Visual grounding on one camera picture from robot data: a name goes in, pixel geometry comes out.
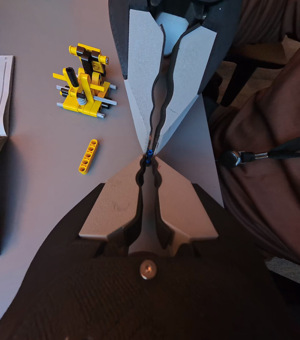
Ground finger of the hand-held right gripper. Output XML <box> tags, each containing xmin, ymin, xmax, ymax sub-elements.
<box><xmin>125</xmin><ymin>9</ymin><xmax>165</xmax><ymax>154</ymax></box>
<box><xmin>153</xmin><ymin>24</ymin><xmax>217</xmax><ymax>154</ymax></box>

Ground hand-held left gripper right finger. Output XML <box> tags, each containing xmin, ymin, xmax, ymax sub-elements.
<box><xmin>153</xmin><ymin>156</ymin><xmax>218</xmax><ymax>257</ymax></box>

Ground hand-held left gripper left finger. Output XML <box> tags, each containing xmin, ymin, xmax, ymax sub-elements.
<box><xmin>79</xmin><ymin>155</ymin><xmax>145</xmax><ymax>249</ymax></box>

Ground yellow lego beam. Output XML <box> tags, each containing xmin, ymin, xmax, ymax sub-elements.
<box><xmin>79</xmin><ymin>139</ymin><xmax>99</xmax><ymax>175</ymax></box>

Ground yellow lego vehicle assembly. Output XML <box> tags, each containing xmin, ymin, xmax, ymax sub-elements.
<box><xmin>52</xmin><ymin>43</ymin><xmax>118</xmax><ymax>118</ymax></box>

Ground person's brown shirt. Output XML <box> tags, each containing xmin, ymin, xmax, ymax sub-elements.
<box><xmin>209</xmin><ymin>32</ymin><xmax>300</xmax><ymax>291</ymax></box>

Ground black chair frame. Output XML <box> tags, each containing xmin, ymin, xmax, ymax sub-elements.
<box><xmin>220</xmin><ymin>46</ymin><xmax>286</xmax><ymax>107</ymax></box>

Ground black lanyard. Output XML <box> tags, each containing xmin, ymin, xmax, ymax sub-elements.
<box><xmin>239</xmin><ymin>131</ymin><xmax>300</xmax><ymax>163</ymax></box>

